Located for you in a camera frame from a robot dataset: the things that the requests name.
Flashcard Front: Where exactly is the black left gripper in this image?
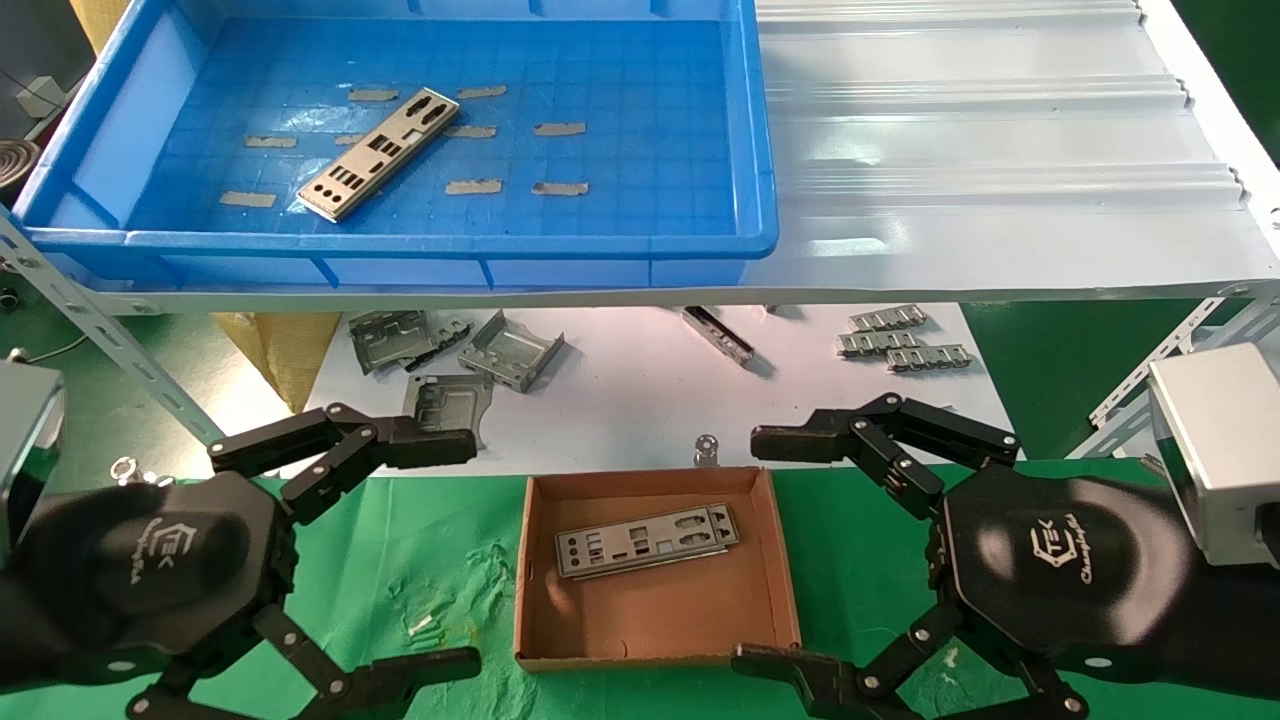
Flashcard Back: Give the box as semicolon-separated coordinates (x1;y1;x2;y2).
0;471;483;720

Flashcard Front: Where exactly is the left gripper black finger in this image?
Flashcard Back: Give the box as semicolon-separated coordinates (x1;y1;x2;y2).
207;402;479;527

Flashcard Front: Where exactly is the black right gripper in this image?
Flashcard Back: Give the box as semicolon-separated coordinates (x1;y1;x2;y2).
730;392;1280;720

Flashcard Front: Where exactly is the silver metal IO shield plate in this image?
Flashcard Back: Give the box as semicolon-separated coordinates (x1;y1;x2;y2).
296;87;462;223

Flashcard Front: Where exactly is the brown cardboard box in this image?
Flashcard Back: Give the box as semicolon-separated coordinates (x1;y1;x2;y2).
513;465;803;672

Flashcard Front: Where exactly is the blue plastic tray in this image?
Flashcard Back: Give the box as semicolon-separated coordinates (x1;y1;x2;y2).
8;0;781;293

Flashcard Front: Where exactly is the small white box device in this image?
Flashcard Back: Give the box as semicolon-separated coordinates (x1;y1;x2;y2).
15;75;69;119

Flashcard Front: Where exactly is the grey flat stamped metal plate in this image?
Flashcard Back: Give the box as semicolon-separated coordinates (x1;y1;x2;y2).
402;373;496;451

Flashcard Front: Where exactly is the green table cloth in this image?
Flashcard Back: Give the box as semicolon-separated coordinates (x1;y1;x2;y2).
0;457;1280;720

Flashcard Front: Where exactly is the dark metal IO shield plate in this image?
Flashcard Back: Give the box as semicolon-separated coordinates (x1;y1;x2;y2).
555;503;742;580

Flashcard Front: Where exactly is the yellow woven bag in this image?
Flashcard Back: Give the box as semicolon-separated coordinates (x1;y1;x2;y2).
213;312;343;414

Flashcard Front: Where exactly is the white lower shelf board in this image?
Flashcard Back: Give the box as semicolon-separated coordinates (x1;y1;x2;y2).
278;303;1026;479

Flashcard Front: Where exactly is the grey toothed metal strip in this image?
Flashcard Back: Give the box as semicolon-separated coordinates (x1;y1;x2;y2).
848;304;929;332
836;330;926;358
886;343;976;374

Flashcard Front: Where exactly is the large silver binder clip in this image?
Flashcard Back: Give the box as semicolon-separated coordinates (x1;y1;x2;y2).
108;456;179;491

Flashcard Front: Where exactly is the white metal shelf board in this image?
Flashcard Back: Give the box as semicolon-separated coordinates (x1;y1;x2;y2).
95;0;1280;317

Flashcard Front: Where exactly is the grey folded metal bracket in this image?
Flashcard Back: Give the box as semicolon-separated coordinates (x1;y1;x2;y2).
347;310;439;377

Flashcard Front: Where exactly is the grey notched metal bracket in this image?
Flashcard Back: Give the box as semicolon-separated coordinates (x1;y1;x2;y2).
404;318;474;373

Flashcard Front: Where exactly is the grey U-shaped metal bracket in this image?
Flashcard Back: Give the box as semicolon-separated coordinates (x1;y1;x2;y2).
457;309;567;394

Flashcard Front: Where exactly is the long narrow metal rail part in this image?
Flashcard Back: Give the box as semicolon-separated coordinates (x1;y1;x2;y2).
682;305;756;366

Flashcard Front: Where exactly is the grey slotted angle shelf post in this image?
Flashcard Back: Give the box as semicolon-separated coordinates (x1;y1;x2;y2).
0;213;229;448

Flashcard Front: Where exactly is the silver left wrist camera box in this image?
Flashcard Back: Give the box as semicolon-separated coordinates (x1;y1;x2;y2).
0;360;67;566

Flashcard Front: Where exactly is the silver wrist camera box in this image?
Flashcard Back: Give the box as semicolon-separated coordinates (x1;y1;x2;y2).
1147;342;1280;568
0;360;67;566

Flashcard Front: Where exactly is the white slotted angle shelf post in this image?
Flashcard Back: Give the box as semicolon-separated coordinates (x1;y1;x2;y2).
1085;285;1280;461

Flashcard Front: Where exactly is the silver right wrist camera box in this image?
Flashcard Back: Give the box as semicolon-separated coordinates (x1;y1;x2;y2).
1147;342;1280;568

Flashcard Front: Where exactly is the dark coiled ring stack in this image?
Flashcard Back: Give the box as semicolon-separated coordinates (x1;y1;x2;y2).
0;140;41;191

